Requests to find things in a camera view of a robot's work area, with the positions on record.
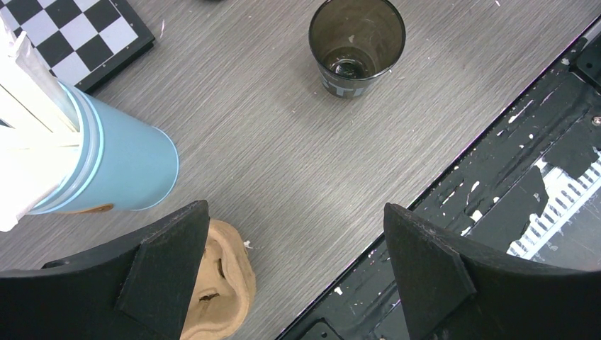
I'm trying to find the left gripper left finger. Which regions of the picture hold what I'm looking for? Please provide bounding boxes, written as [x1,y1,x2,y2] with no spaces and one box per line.
[1,200,210,339]

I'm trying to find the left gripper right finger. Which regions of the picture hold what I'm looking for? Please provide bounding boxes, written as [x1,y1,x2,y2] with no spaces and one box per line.
[383,203,600,339]

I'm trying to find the tan cardboard cup carrier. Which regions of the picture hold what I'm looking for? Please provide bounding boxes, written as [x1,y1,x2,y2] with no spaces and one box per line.
[180,219,257,339]

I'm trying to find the light blue cup holder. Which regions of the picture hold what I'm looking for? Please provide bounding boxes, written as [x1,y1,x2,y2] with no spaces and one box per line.
[29,85,179,215]

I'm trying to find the black white chessboard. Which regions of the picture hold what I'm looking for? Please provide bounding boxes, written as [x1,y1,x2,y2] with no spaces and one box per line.
[1,0,155,94]

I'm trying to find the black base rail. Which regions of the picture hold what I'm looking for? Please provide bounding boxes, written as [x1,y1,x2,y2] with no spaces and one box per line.
[280,21,600,339]

